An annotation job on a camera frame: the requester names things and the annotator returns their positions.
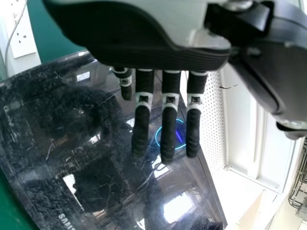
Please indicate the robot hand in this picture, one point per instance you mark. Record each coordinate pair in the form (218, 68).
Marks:
(144, 31)

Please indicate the black oven with glass door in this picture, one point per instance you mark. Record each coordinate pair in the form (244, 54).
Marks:
(60, 134)

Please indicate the white socket strip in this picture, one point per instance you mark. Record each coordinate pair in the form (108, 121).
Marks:
(22, 36)

